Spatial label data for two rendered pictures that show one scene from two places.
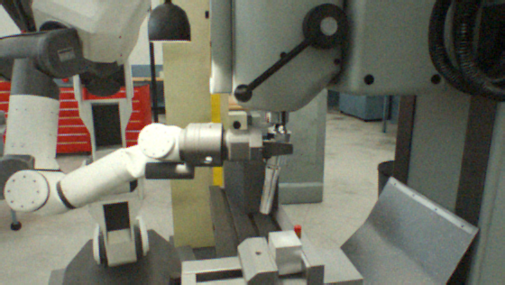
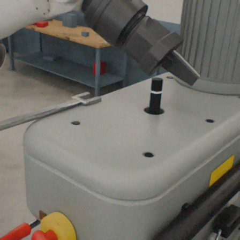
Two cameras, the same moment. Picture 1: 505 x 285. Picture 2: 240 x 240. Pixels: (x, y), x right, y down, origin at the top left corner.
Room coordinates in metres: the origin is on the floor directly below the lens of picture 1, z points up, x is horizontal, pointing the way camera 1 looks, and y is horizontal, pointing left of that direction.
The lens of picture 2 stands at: (0.27, 0.41, 2.15)
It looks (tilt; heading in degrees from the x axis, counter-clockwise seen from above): 25 degrees down; 319
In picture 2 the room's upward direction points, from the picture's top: 3 degrees clockwise
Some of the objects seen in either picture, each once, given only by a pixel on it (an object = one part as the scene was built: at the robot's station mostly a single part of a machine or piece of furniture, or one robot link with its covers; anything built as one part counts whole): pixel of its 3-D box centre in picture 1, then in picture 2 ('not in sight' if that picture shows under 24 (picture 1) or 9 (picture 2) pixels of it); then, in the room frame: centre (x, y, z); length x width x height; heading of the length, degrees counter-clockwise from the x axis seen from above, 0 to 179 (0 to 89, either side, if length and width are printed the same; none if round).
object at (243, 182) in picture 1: (249, 171); not in sight; (1.15, 0.03, 1.03); 0.22 x 0.12 x 0.20; 22
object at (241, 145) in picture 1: (232, 146); not in sight; (0.70, 0.06, 1.23); 0.13 x 0.12 x 0.10; 1
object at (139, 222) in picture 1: (121, 240); not in sight; (1.30, 0.56, 0.68); 0.21 x 0.20 x 0.13; 22
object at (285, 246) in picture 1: (284, 252); not in sight; (0.63, -0.05, 1.03); 0.06 x 0.05 x 0.06; 11
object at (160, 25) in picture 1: (169, 22); not in sight; (0.63, 0.15, 1.46); 0.07 x 0.07 x 0.06
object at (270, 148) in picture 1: (277, 149); not in sight; (0.67, -0.04, 1.23); 0.06 x 0.02 x 0.03; 91
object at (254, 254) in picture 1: (256, 262); not in sight; (0.62, 0.00, 1.02); 0.12 x 0.06 x 0.04; 11
